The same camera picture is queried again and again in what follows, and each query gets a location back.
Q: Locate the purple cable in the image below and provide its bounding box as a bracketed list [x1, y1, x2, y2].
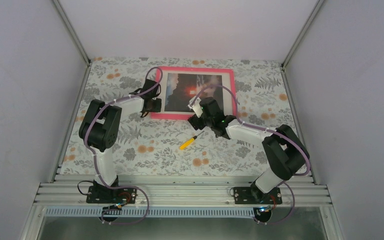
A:
[187, 84, 312, 226]
[83, 66, 164, 226]

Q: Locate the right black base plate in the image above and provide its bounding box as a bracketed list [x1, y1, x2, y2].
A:
[230, 186, 283, 205]

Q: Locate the sunset photo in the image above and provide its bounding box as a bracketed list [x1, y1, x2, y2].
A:
[164, 73, 223, 113]

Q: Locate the pink picture frame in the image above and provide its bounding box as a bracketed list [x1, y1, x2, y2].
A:
[150, 66, 237, 121]

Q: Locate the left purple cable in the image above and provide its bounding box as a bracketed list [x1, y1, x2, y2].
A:
[83, 66, 164, 226]

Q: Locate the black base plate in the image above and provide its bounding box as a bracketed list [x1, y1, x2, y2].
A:
[230, 186, 283, 205]
[86, 184, 138, 205]

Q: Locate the yellow handled screwdriver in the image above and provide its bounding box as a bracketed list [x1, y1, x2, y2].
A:
[179, 131, 204, 150]

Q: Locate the floral patterned table mat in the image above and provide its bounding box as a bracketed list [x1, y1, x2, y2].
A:
[60, 57, 295, 176]

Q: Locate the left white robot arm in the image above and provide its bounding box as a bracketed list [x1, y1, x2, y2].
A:
[78, 79, 162, 203]

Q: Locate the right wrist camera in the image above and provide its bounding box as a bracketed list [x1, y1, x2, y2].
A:
[187, 99, 203, 118]

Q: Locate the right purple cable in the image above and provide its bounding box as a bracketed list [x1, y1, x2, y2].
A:
[187, 84, 312, 226]

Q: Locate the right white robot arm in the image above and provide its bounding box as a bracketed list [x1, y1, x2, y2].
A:
[188, 97, 309, 204]

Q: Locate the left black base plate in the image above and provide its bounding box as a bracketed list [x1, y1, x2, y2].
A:
[86, 184, 138, 205]

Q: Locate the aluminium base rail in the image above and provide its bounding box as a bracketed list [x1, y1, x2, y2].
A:
[33, 175, 333, 218]

